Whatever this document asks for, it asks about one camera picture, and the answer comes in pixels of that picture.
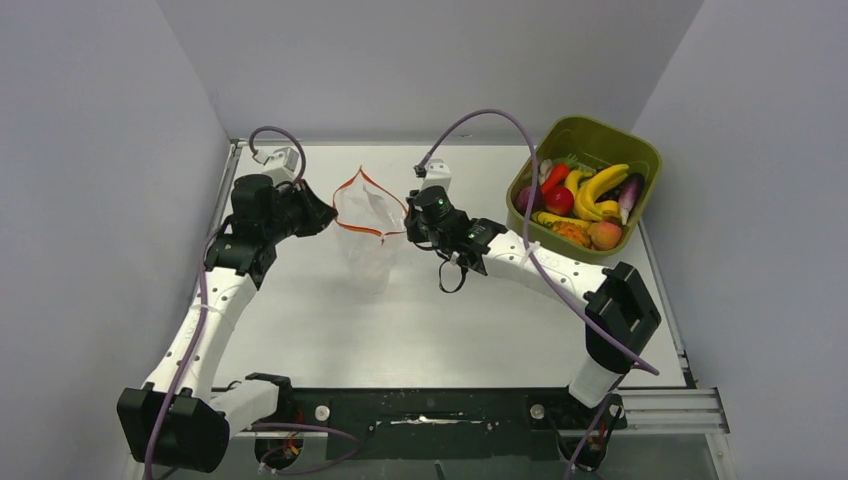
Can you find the small yellow banana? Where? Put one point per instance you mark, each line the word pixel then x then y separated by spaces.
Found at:
pixel 572 181

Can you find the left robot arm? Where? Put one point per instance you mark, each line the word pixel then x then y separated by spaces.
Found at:
pixel 174 420

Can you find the clear zip top bag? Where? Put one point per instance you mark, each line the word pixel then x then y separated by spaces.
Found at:
pixel 369 229

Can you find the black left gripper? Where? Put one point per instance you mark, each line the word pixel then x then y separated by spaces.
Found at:
pixel 318 214

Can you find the yellow banana bunch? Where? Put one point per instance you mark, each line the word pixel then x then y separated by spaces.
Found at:
pixel 591 190

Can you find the aluminium frame rail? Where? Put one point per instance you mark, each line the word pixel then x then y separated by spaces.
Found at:
pixel 673 411

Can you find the purple red onion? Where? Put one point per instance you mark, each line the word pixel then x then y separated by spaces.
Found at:
pixel 529 199

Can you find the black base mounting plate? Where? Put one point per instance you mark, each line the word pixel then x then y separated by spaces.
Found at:
pixel 539 424

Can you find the green plastic bin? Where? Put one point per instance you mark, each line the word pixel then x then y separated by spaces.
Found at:
pixel 590 146

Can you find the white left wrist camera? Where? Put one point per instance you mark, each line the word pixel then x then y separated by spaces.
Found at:
pixel 280 164

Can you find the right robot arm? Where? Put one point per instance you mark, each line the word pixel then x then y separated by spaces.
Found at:
pixel 619 313

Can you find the red apple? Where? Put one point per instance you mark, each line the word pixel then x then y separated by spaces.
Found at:
pixel 559 200

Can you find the peach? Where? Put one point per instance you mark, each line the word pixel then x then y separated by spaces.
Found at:
pixel 604 236

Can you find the orange carrot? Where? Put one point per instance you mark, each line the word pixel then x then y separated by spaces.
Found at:
pixel 555 176

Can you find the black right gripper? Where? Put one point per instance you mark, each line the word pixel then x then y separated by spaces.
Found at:
pixel 412 231

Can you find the purple eggplant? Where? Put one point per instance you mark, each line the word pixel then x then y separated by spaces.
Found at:
pixel 629 195

